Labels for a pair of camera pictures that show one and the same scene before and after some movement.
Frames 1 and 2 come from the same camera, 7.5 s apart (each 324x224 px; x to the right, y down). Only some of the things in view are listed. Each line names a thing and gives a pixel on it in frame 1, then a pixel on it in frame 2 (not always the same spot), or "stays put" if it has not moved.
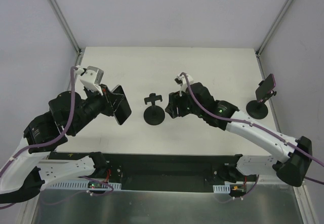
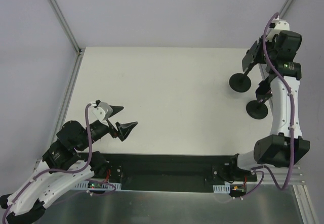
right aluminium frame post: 278,18 stays put
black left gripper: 108,103 -> 112,128
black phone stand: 153,115 -> 241,82
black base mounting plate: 170,172 stays put
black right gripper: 180,106 -> 256,65
